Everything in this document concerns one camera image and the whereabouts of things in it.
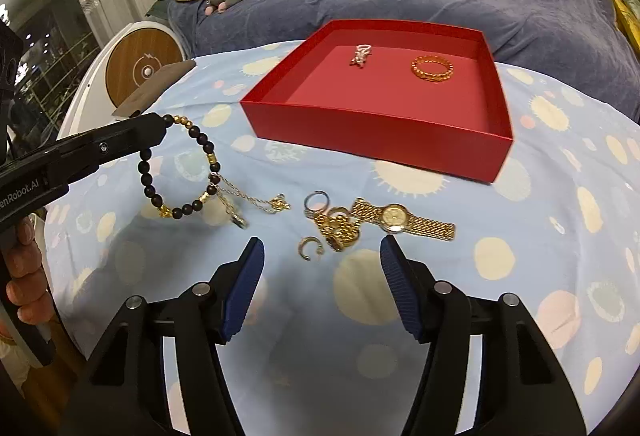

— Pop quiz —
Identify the black bead gold bracelet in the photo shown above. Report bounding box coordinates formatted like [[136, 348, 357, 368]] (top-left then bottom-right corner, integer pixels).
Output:
[[136, 113, 222, 221]]

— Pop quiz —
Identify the gold chain necklace with pendant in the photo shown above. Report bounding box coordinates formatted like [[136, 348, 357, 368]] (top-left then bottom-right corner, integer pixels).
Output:
[[214, 173, 292, 230]]

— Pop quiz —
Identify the silver hoop earring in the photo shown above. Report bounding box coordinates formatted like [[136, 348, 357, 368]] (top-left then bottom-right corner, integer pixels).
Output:
[[303, 190, 331, 219]]

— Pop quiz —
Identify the gold c-shaped earring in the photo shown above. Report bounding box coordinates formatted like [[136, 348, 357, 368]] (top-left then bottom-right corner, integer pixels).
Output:
[[297, 235, 326, 261]]

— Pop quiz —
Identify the gold wristwatch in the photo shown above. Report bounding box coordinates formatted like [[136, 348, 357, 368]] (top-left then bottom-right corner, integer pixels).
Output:
[[350, 197, 456, 242]]

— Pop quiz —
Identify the gold chunky chain pile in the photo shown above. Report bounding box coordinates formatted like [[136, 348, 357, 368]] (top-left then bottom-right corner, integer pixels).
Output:
[[313, 206, 362, 253]]

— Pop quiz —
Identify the red shallow jewelry box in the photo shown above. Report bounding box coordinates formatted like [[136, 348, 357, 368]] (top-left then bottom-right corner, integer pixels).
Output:
[[241, 20, 513, 183]]

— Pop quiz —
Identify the person's left hand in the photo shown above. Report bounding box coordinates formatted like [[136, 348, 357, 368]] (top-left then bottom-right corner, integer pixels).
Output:
[[2, 218, 54, 325]]

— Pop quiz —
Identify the round wooden white appliance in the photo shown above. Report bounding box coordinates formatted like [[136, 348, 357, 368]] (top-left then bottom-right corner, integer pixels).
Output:
[[58, 21, 186, 139]]

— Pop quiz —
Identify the light blue patterned tablecloth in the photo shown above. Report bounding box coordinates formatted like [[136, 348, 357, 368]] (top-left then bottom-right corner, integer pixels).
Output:
[[44, 42, 639, 435]]

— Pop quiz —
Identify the silver pink crystal brooch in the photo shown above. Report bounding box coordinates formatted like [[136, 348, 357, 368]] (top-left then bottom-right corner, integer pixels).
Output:
[[349, 44, 372, 68]]

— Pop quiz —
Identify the gold yellow pillow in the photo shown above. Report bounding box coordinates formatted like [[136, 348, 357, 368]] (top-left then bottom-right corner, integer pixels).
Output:
[[612, 0, 640, 58]]

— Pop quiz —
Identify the gold bangle bracelet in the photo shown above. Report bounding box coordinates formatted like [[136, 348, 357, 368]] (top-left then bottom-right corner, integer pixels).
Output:
[[410, 54, 456, 84]]

